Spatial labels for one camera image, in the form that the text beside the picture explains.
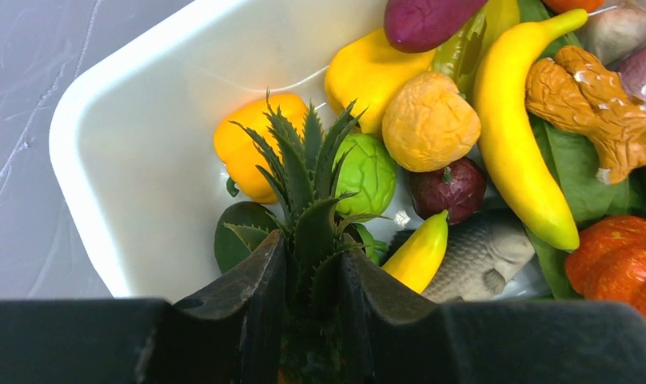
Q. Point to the toy garlic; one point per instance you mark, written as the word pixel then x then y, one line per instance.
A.
pixel 615 33

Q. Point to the orange toy tangerine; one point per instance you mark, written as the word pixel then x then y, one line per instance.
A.
pixel 561 6

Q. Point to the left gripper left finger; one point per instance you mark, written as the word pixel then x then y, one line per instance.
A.
pixel 227 332

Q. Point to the orange toy pumpkin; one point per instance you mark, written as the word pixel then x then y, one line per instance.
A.
pixel 610 263

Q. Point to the toy pineapple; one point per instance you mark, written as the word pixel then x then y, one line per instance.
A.
pixel 303 170

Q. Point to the purple toy sweet potato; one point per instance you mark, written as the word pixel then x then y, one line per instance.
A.
pixel 417 26

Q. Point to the small green toy cabbage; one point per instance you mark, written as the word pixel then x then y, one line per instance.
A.
pixel 368 174

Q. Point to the white plastic bin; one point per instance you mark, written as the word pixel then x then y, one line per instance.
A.
pixel 131 140

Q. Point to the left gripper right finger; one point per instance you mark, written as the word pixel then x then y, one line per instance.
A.
pixel 392 335

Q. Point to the yellow toy pepper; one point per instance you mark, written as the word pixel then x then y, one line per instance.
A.
pixel 370 72

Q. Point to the orange yellow bell pepper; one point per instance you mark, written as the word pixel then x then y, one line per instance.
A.
pixel 235 148

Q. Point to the green toy pepper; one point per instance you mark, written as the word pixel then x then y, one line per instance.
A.
pixel 460 56

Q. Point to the yellow toy fruit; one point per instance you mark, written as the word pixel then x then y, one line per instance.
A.
pixel 428 124

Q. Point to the small yellow toy banana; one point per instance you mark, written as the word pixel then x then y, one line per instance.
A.
pixel 416 262

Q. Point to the green toy leaf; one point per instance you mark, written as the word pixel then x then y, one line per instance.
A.
pixel 572 161

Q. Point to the grey toy fish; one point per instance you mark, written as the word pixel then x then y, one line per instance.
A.
pixel 484 253

